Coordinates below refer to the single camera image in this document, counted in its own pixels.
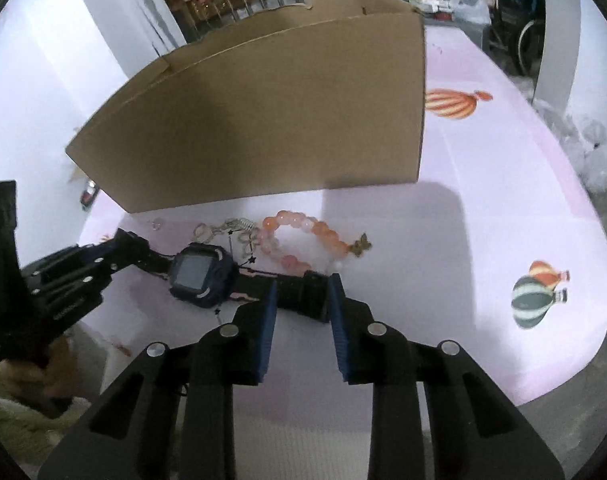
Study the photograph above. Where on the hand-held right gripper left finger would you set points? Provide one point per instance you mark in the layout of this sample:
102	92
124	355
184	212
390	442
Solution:
266	330

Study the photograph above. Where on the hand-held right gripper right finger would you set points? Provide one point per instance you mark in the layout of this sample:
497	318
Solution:
341	330

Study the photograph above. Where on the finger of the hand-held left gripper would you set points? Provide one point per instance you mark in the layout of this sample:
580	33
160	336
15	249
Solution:
98	257
68	300

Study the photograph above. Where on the dark blue smart watch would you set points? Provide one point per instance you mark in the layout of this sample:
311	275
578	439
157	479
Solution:
198	272

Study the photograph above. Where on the brown cardboard box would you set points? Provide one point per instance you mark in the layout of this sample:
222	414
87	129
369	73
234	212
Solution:
283	110

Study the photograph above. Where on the person's left forearm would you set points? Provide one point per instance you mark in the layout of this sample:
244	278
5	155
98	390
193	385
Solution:
13	425

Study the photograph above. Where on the person's left hand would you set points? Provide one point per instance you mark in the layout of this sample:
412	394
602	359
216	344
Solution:
48	365

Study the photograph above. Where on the pink balloon-print tablecloth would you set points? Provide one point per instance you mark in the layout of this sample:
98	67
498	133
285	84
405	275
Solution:
483	210

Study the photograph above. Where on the clear plastic bags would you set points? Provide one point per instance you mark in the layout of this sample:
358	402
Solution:
583	150

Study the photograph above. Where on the black wheelchair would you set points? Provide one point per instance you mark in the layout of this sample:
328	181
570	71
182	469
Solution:
528	35

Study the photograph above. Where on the white plastic bag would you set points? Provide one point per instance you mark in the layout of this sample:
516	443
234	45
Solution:
468	2

